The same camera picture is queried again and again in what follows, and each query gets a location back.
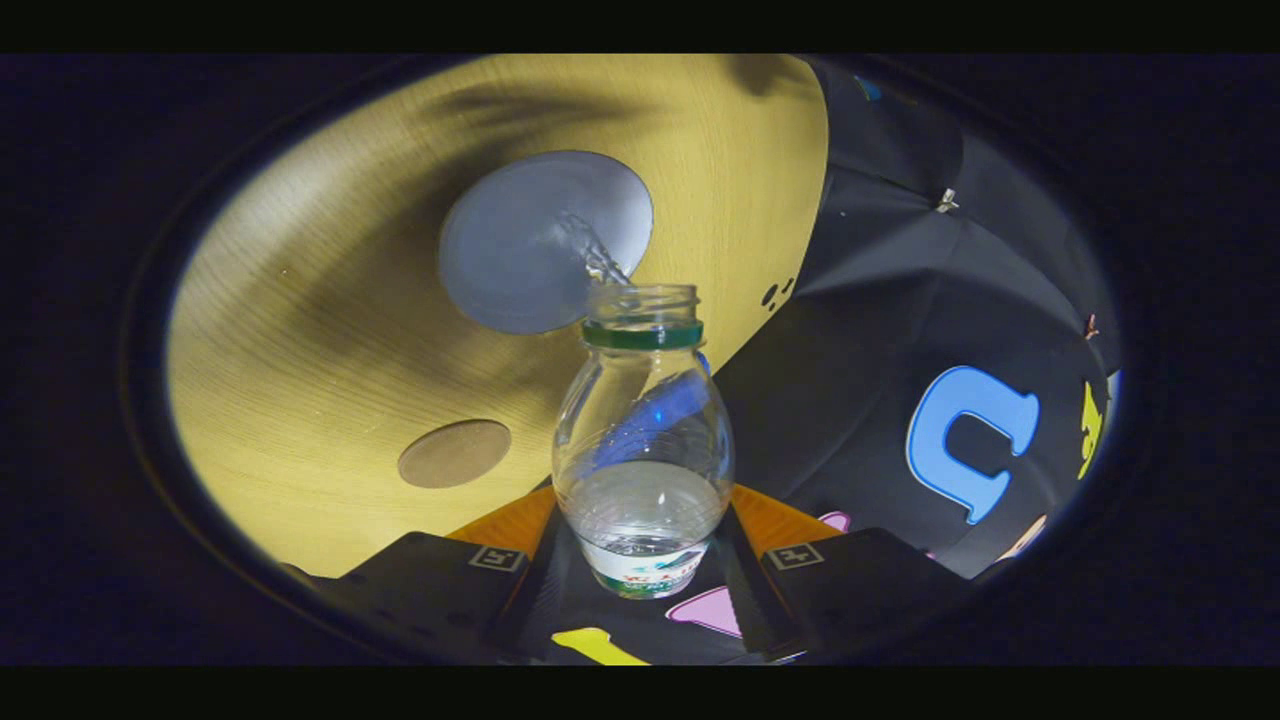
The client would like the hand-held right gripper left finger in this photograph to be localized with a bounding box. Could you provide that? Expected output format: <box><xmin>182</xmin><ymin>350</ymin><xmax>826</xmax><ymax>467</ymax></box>
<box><xmin>285</xmin><ymin>486</ymin><xmax>557</xmax><ymax>663</ymax></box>

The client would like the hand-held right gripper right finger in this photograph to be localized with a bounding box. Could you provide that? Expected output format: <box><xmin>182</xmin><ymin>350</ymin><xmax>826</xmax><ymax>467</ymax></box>
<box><xmin>728</xmin><ymin>484</ymin><xmax>969</xmax><ymax>663</ymax></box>

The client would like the round brown coaster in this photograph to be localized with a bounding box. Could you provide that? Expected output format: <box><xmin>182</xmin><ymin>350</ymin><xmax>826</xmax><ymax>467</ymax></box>
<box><xmin>398</xmin><ymin>419</ymin><xmax>513</xmax><ymax>490</ymax></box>

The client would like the clear plastic water bottle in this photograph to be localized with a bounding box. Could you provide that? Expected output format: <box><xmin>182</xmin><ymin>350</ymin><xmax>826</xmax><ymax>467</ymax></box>
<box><xmin>551</xmin><ymin>283</ymin><xmax>736</xmax><ymax>601</ymax></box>

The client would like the white teacup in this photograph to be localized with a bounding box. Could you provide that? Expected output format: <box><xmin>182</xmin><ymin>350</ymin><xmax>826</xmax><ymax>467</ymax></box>
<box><xmin>438</xmin><ymin>150</ymin><xmax>655</xmax><ymax>336</ymax></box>

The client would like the black backdrop cloth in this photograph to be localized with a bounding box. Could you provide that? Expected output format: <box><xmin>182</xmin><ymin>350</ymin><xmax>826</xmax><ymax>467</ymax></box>
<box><xmin>520</xmin><ymin>55</ymin><xmax>1121</xmax><ymax>666</ymax></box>

